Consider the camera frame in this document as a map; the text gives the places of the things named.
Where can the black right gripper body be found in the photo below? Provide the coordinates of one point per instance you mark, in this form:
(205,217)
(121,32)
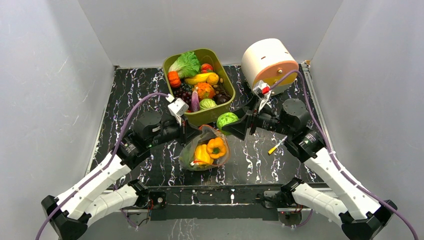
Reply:
(249,120)

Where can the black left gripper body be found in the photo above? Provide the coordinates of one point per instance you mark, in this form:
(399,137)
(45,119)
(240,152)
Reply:
(173,131)

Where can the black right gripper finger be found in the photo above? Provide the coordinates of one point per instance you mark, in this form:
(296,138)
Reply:
(240,127)
(241,112)

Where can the green bumpy citrus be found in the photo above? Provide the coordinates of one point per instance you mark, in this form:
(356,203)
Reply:
(225,119)

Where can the orange yellow bell pepper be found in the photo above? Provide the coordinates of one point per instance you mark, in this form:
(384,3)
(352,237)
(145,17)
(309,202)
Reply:
(216,148)

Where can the green leafy vegetable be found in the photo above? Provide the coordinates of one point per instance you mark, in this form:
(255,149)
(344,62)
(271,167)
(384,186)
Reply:
(186,157)

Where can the clear zip top bag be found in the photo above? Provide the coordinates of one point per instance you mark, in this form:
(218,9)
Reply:
(208,133)

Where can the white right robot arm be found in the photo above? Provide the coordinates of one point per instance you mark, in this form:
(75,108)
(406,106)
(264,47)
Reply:
(360,216)

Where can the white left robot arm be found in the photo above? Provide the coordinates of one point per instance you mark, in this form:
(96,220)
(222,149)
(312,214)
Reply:
(73,211)

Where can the dark purple eggplant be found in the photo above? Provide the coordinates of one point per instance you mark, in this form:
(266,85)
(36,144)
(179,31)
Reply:
(221,99)

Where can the yellow tipped pen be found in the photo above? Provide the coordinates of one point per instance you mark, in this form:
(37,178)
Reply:
(274,148)

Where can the purple white radicchio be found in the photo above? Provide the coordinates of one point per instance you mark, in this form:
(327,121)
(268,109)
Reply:
(195,103)

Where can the dark purple grapes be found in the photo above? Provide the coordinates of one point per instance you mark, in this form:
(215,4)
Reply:
(184,91)

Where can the pale green cabbage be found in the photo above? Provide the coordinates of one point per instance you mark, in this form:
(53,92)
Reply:
(207,103)

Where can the orange mottled fruit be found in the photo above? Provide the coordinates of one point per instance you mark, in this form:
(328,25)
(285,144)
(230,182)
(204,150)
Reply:
(204,91)

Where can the small orange yellow fruit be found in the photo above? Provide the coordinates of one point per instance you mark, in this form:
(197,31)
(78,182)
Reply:
(212,79)

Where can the orange mini pumpkin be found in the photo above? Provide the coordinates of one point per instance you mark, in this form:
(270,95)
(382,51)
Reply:
(174,79)

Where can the white cylindrical drawer box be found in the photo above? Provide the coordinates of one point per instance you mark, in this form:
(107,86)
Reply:
(267,60)

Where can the yellow squash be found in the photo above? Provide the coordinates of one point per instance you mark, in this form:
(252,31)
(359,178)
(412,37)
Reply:
(198,78)

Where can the red tomato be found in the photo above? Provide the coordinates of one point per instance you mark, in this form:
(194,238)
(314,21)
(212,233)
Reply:
(206,68)

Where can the green lettuce head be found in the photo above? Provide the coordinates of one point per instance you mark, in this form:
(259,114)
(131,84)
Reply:
(186,65)

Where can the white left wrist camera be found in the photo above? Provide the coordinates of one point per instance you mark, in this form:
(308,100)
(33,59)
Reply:
(177,107)

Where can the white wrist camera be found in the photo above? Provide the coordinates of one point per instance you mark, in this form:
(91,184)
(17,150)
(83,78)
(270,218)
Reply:
(177,107)
(263,91)

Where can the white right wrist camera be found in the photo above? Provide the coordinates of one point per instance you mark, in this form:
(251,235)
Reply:
(263,91)

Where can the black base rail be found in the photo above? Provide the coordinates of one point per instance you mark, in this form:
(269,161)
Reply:
(240,201)

